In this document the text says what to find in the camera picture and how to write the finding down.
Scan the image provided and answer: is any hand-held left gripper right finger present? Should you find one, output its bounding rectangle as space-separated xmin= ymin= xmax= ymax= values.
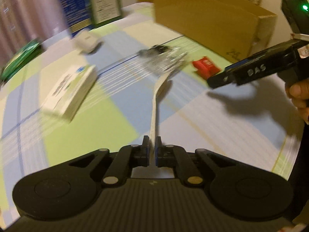
xmin=155 ymin=136 xmax=239 ymax=188

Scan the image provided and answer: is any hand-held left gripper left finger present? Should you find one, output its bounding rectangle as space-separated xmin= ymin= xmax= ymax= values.
xmin=69 ymin=135 xmax=151 ymax=188

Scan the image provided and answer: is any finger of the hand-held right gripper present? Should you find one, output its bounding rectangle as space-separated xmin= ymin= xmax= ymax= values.
xmin=207 ymin=64 xmax=238 ymax=89

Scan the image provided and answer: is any red sachet packet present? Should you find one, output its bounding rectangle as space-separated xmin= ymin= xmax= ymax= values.
xmin=192 ymin=57 xmax=222 ymax=79

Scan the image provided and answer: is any clear plastic blister pack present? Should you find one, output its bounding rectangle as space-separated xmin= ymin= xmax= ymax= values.
xmin=138 ymin=45 xmax=187 ymax=74

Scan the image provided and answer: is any brown cardboard box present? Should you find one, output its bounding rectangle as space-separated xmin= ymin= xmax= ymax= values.
xmin=151 ymin=0 xmax=278 ymax=64

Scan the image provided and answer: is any long white medicine box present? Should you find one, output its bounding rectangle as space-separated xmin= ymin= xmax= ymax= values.
xmin=42 ymin=65 xmax=97 ymax=121

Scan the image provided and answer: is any white plug-in night light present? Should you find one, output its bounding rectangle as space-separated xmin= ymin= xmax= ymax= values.
xmin=74 ymin=30 xmax=103 ymax=55

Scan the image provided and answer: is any checked cloth desktop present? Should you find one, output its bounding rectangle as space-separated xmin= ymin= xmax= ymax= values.
xmin=0 ymin=1 xmax=305 ymax=225

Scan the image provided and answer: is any person's right hand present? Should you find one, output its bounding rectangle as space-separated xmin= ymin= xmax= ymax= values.
xmin=285 ymin=78 xmax=309 ymax=125

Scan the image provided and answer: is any dark green carton box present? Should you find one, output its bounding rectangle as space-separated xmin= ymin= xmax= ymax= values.
xmin=86 ymin=0 xmax=122 ymax=28

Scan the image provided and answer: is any green wet wipes pack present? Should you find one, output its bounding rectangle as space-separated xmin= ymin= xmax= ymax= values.
xmin=0 ymin=39 xmax=42 ymax=81

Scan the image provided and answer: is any tall blue milk carton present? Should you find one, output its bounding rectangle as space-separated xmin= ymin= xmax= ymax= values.
xmin=57 ymin=0 xmax=93 ymax=33

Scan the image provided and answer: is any pinkish grey curtain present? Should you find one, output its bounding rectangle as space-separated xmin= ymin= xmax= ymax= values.
xmin=0 ymin=0 xmax=64 ymax=61

